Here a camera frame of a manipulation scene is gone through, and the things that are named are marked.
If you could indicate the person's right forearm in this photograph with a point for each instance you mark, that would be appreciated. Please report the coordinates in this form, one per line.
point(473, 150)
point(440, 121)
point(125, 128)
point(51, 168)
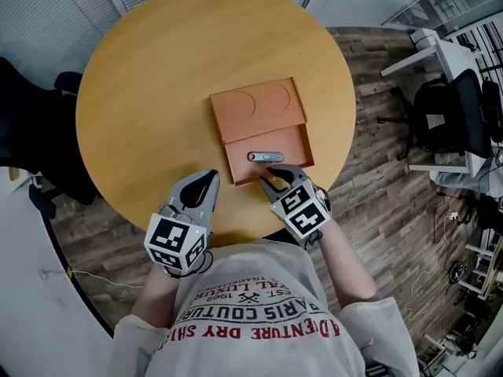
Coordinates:
point(346, 265)

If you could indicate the person's left forearm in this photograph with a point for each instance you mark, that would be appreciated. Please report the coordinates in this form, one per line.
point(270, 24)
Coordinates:
point(157, 297)

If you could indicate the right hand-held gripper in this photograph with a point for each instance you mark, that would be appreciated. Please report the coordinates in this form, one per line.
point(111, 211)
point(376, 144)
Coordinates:
point(302, 210)

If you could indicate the wooden rack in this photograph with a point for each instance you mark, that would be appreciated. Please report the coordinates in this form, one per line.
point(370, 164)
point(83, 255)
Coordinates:
point(483, 265)

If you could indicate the white curved desk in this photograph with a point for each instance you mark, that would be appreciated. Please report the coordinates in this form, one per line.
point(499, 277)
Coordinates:
point(35, 289)

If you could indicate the orange box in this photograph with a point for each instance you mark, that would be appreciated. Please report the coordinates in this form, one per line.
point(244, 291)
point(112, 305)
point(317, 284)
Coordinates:
point(271, 167)

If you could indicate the black mesh office chair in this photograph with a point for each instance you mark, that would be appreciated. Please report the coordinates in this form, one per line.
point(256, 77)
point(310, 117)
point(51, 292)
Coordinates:
point(448, 112)

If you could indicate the small silver metal object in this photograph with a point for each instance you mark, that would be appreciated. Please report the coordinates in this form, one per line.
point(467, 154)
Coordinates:
point(265, 156)

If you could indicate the white printed t-shirt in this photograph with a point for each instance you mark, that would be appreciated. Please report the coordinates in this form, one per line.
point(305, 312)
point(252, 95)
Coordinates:
point(267, 328)

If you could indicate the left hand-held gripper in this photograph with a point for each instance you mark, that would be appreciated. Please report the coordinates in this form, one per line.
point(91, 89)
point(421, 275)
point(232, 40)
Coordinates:
point(173, 238)

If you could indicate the orange box lid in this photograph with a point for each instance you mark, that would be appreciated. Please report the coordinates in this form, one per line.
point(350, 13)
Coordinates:
point(257, 112)

